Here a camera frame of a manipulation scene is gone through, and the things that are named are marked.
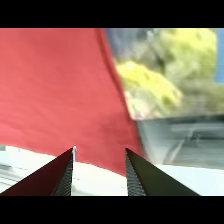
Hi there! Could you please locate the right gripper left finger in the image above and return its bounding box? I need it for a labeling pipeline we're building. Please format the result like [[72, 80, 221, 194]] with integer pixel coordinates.
[[0, 146, 75, 197]]

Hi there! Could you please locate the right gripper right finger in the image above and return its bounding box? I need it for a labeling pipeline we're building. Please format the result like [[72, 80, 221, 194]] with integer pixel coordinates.
[[124, 147, 201, 197]]

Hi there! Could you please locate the red T-shirt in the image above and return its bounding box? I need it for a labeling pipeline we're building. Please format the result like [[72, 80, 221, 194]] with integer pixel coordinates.
[[0, 28, 146, 177]]

